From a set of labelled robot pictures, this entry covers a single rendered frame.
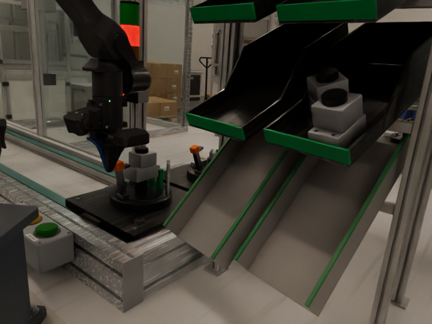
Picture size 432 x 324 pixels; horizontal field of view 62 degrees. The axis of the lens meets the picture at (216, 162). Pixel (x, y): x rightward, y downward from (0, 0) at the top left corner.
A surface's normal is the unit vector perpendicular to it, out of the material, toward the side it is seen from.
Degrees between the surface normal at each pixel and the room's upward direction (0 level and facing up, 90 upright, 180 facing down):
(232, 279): 0
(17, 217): 0
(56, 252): 90
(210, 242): 45
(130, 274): 90
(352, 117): 90
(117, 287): 90
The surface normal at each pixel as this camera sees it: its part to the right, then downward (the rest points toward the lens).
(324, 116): -0.71, 0.53
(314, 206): -0.48, -0.58
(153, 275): 0.78, 0.23
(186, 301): 0.07, -0.96
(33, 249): -0.62, 0.18
